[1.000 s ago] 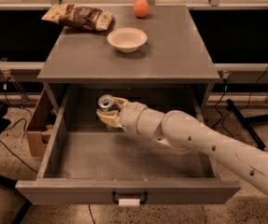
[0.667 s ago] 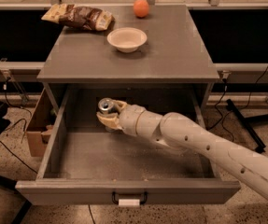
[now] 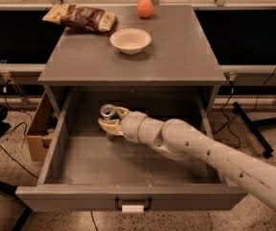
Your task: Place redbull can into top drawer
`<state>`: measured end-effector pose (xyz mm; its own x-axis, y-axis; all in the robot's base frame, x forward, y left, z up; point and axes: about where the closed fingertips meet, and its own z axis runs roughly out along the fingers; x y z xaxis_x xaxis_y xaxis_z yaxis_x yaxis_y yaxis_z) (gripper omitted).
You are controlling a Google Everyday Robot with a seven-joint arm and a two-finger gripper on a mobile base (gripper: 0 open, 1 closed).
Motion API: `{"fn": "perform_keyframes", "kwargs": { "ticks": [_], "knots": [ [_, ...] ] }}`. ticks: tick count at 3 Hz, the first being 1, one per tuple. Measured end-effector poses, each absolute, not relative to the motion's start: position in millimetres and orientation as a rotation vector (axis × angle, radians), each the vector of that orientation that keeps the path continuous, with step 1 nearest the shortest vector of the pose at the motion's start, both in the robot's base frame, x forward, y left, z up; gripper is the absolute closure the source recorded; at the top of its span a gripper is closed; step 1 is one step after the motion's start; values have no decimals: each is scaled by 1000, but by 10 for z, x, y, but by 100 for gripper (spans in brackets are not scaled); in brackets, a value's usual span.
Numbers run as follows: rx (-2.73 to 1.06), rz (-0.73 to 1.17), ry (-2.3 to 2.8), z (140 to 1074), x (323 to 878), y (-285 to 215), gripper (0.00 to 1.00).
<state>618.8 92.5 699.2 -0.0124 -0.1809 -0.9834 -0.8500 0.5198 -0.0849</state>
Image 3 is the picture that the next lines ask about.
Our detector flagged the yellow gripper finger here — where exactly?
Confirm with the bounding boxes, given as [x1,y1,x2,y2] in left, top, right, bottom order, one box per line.
[115,107,130,119]
[98,118,123,136]

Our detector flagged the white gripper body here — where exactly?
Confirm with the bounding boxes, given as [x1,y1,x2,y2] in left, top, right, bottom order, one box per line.
[120,112,147,143]

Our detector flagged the silver blue redbull can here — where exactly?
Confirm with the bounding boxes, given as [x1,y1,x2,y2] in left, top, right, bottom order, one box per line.
[98,104,118,140]

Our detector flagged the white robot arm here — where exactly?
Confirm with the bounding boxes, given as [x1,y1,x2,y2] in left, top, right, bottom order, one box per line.
[98,104,276,211]

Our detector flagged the grey open top drawer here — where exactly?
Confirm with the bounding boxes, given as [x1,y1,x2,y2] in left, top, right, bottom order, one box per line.
[16,89,246,212]

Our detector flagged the cardboard box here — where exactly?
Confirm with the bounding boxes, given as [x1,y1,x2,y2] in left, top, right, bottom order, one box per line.
[26,93,57,162]

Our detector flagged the white paper bowl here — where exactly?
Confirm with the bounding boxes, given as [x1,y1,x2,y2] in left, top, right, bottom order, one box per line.
[110,28,151,55]

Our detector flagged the grey cabinet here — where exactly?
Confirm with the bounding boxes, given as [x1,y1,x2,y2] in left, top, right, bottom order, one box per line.
[38,4,227,117]

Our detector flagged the orange fruit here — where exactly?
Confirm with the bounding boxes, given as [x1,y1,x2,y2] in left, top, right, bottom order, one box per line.
[137,0,154,18]

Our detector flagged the brown chip bag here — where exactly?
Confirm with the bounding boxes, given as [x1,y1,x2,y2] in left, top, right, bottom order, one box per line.
[42,4,116,32]

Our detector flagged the black floor stand bar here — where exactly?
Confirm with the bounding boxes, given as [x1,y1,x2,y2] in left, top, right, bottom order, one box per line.
[233,102,276,159]

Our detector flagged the black white drawer handle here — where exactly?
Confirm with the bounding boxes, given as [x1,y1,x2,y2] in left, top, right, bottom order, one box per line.
[114,198,152,214]

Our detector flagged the black cable right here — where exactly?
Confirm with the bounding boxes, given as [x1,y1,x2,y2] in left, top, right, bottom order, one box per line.
[212,64,276,151]

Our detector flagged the black cable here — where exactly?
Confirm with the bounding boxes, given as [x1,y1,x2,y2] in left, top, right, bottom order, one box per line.
[212,64,276,151]
[0,80,39,180]

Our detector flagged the black cable left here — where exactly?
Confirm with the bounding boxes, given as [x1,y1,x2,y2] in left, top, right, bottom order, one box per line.
[0,80,39,180]

